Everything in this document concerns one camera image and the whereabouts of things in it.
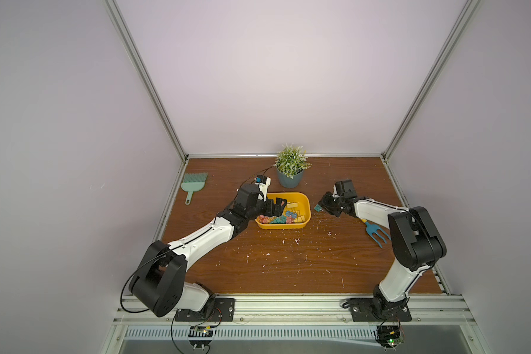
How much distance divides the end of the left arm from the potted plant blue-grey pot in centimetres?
22

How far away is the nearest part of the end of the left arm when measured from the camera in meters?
0.74

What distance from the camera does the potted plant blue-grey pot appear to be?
0.98 meters
